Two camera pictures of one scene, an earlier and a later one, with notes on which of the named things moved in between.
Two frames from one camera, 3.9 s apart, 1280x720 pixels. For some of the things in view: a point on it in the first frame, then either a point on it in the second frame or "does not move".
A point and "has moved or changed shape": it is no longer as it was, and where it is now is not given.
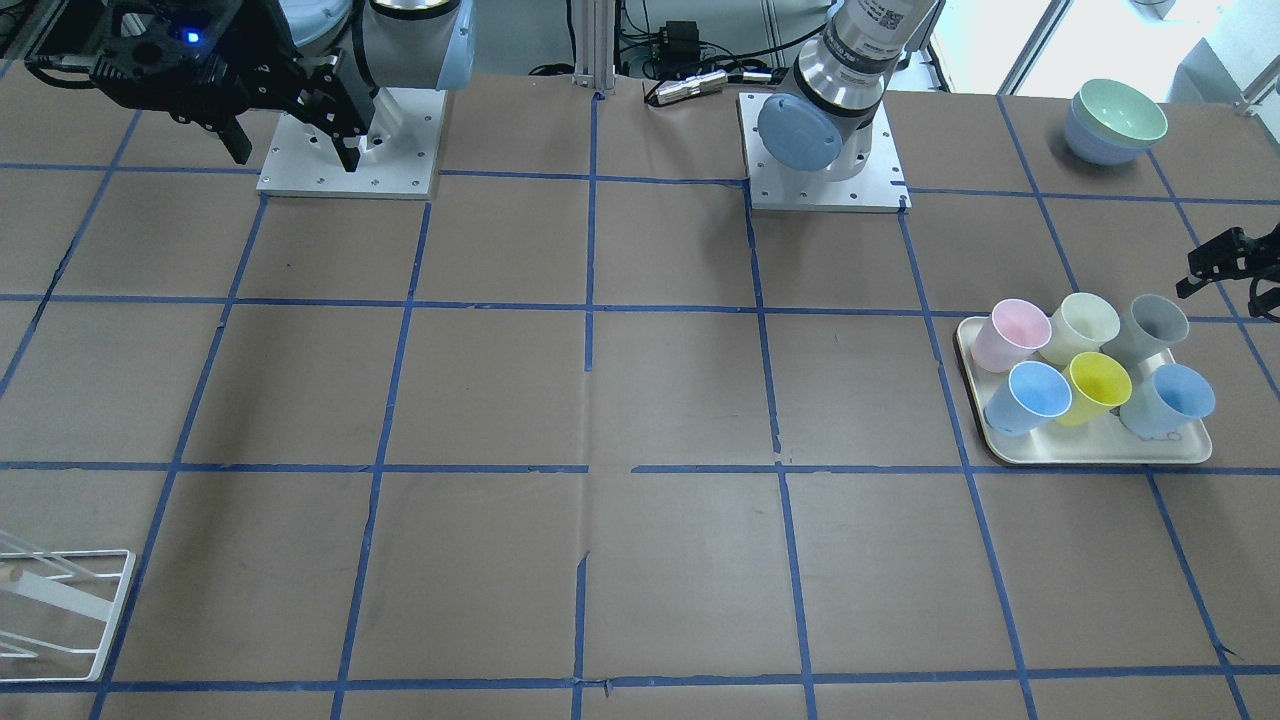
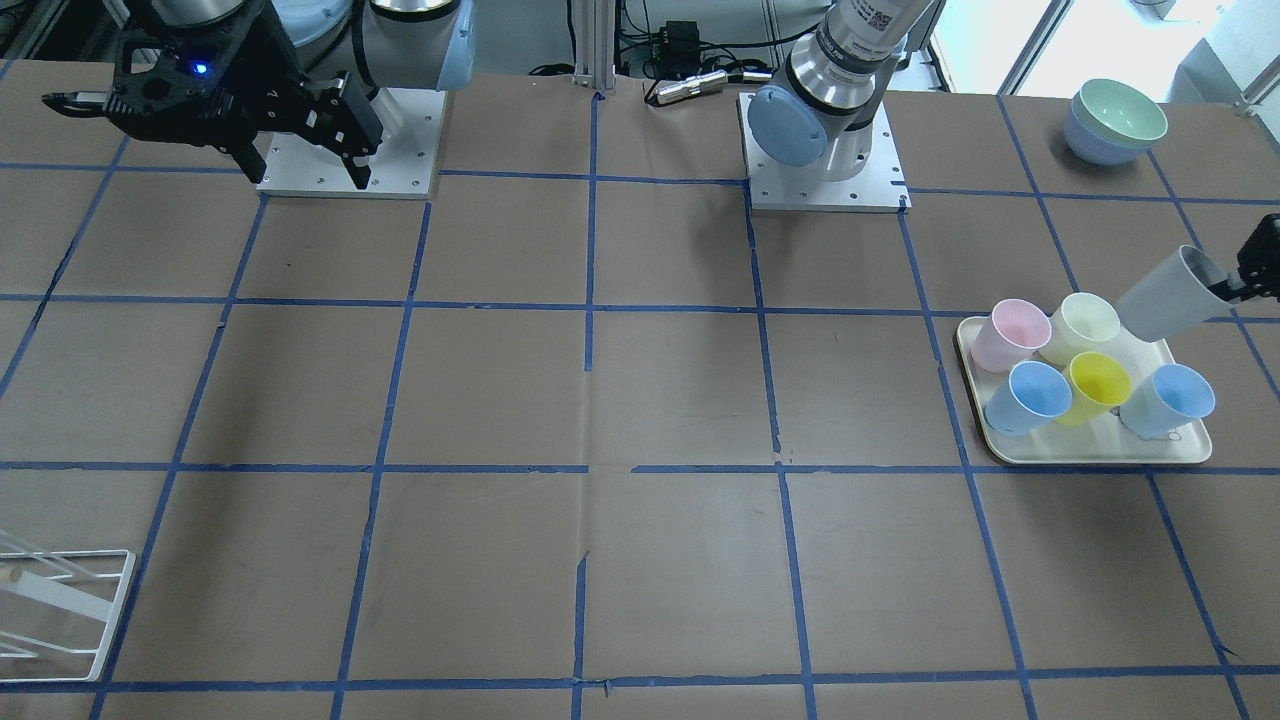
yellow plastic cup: [1098, 384] does not move
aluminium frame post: [595, 44] does not move
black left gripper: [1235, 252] → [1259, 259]
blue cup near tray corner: [1036, 394] does not move
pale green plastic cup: [1081, 324] does not move
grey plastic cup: [1151, 326] has moved or changed shape
